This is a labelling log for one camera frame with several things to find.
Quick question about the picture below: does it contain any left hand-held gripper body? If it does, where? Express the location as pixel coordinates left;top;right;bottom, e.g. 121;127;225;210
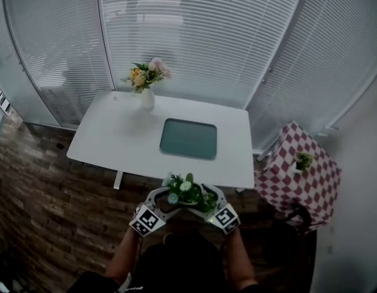
129;187;182;237

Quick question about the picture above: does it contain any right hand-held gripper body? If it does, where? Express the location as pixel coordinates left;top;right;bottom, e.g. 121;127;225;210
187;183;242;235

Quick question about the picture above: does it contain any potted flower with white blooms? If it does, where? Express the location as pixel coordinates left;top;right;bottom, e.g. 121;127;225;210
162;172;219;214

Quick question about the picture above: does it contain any dark green tray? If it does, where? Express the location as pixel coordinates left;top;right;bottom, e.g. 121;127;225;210
159;117;218;161

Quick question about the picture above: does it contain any person's left forearm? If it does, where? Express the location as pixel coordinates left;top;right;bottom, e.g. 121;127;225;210
104;226;144;288

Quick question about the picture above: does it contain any person's right forearm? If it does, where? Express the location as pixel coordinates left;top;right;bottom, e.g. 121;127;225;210
224;233;260;290

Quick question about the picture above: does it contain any white vase with flower bouquet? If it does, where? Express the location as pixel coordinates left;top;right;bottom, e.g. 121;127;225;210
121;57;173;109

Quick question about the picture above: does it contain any white table leg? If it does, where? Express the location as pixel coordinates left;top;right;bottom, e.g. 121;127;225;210
113;170;126;190

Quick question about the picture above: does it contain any person's black clothing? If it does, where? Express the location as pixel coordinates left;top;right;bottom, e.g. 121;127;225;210
68;231;262;293

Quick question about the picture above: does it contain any black chair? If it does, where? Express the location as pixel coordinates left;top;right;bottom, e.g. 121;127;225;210
252;204;318;293

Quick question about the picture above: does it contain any red white checkered cloth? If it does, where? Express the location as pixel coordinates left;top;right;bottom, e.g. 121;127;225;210
253;120;342;232

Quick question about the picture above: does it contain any small green plant white pot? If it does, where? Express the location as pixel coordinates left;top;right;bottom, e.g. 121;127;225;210
293;151;318;174

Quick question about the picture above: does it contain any white window blind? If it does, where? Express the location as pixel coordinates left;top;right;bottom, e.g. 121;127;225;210
96;0;309;110
3;0;115;129
245;0;377;153

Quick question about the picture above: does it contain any silver door handle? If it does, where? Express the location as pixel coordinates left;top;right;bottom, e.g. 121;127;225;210
260;67;274;84

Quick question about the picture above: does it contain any row of wall pictures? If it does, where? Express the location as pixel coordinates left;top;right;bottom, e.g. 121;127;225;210
0;78;12;116

